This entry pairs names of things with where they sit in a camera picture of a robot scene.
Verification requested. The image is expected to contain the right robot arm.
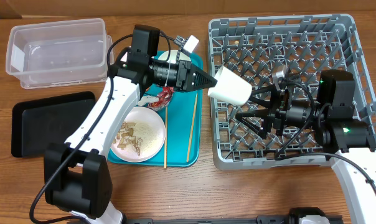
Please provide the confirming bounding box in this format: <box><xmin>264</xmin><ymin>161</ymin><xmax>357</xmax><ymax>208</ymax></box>
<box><xmin>235</xmin><ymin>70</ymin><xmax>376</xmax><ymax>223</ymax></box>

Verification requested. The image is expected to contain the red foil wrapper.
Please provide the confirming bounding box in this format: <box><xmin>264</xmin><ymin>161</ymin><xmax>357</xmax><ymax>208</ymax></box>
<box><xmin>147</xmin><ymin>86</ymin><xmax>175</xmax><ymax>111</ymax></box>

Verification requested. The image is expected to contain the black plastic tray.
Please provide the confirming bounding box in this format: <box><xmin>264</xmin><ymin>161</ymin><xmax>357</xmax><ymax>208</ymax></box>
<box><xmin>11</xmin><ymin>91</ymin><xmax>95</xmax><ymax>157</ymax></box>

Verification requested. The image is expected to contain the teal serving tray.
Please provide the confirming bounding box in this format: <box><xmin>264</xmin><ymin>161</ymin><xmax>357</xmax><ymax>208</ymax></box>
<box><xmin>106</xmin><ymin>50</ymin><xmax>204</xmax><ymax>168</ymax></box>

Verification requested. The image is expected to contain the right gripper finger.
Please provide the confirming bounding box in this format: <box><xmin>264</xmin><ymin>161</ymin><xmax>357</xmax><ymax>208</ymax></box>
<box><xmin>248</xmin><ymin>85</ymin><xmax>277</xmax><ymax>109</ymax></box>
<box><xmin>235</xmin><ymin>109</ymin><xmax>271</xmax><ymax>139</ymax></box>

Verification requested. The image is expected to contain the left wooden chopstick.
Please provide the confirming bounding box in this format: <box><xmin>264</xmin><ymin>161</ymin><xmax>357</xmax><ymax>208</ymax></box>
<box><xmin>164</xmin><ymin>106</ymin><xmax>168</xmax><ymax>169</ymax></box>

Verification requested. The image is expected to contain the white plate with food scraps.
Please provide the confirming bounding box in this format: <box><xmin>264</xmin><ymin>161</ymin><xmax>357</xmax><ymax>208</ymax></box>
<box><xmin>111</xmin><ymin>106</ymin><xmax>166</xmax><ymax>163</ymax></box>

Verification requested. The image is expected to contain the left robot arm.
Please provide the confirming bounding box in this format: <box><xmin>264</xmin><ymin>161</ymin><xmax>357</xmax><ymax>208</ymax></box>
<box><xmin>29</xmin><ymin>25</ymin><xmax>217</xmax><ymax>223</ymax></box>

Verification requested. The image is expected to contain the clear plastic bin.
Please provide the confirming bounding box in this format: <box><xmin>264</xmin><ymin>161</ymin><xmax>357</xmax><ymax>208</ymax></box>
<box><xmin>5</xmin><ymin>18</ymin><xmax>112</xmax><ymax>89</ymax></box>

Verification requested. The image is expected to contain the right wooden chopstick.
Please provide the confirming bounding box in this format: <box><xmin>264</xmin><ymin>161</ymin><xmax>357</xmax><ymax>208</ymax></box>
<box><xmin>186</xmin><ymin>93</ymin><xmax>198</xmax><ymax>162</ymax></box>

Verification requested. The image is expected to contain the white wrapper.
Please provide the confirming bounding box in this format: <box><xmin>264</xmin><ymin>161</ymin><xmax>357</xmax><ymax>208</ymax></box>
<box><xmin>137</xmin><ymin>95</ymin><xmax>159</xmax><ymax>106</ymax></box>

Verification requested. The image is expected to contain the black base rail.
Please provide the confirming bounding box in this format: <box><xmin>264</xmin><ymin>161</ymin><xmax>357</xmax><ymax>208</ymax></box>
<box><xmin>122</xmin><ymin>214</ymin><xmax>344</xmax><ymax>224</ymax></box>

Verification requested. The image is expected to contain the wooden chopstick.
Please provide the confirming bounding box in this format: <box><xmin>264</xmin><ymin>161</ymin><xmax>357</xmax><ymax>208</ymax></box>
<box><xmin>186</xmin><ymin>93</ymin><xmax>198</xmax><ymax>162</ymax></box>
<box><xmin>164</xmin><ymin>106</ymin><xmax>168</xmax><ymax>169</ymax></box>

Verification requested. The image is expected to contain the white paper cup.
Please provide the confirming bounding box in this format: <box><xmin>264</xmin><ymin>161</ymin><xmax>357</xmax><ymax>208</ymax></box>
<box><xmin>208</xmin><ymin>67</ymin><xmax>252</xmax><ymax>106</ymax></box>

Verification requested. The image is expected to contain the white bowl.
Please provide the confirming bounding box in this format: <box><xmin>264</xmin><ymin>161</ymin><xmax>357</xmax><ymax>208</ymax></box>
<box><xmin>157</xmin><ymin>50</ymin><xmax>191</xmax><ymax>63</ymax></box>

